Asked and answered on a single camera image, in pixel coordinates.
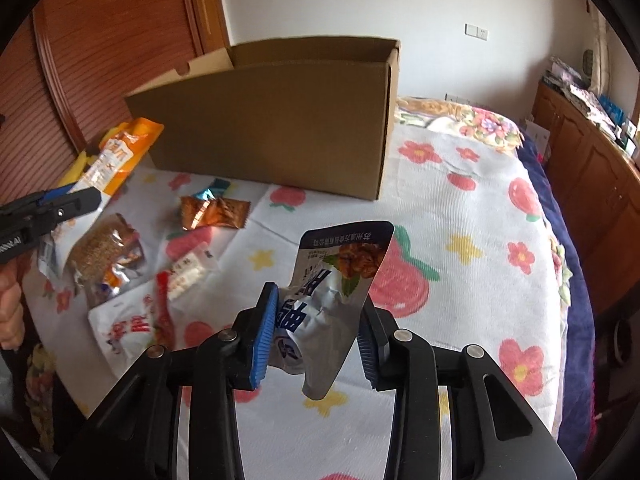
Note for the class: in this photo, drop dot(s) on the floral bed quilt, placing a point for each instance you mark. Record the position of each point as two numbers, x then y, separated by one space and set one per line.
532 195

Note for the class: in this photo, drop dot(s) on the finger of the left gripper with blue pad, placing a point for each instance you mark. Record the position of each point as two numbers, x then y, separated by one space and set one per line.
55 193

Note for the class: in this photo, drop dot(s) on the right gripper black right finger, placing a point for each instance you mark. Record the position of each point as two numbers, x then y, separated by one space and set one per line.
376 328

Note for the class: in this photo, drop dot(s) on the wall power socket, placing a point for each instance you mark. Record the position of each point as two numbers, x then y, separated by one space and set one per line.
449 97

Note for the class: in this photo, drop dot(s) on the floral curtain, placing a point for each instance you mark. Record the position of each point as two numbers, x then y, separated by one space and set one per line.
600 78

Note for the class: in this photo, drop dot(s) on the strawberry print tablecloth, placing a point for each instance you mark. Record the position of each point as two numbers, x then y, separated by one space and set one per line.
457 248

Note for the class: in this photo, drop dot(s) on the brown cardboard box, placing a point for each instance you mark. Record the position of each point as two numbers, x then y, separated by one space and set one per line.
311 112

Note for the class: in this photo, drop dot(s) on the silver blue snack pouch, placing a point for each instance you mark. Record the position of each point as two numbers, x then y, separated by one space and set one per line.
319 311

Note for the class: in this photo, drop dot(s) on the wooden sideboard cabinet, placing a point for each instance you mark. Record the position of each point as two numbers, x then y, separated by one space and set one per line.
597 188

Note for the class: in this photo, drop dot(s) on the white nougat packet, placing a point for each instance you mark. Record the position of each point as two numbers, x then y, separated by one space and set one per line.
189 270

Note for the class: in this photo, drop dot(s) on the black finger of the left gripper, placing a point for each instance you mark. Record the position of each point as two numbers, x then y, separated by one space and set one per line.
70 204

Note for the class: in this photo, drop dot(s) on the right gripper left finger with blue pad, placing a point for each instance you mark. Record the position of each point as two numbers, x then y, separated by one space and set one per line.
255 328

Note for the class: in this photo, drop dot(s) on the brown grain snack bar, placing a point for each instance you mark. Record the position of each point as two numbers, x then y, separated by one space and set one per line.
106 260

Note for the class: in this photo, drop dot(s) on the wooden slatted wardrobe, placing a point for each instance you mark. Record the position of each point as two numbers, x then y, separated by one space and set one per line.
67 68

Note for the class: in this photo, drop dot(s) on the wall light switch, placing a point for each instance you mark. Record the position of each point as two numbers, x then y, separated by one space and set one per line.
476 32

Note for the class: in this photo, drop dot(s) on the teal candy wrapper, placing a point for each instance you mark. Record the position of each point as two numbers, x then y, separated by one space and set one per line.
214 190

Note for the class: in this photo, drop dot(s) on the orange snack packet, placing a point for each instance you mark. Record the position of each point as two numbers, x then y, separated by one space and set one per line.
120 152

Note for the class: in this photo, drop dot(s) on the person left hand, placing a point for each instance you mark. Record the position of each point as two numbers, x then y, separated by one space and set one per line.
12 327

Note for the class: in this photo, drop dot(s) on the copper foil snack packet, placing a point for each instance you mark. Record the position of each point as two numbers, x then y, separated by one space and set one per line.
219 212

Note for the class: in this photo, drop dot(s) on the white red snack pouch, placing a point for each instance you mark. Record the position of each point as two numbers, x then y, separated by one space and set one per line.
125 326

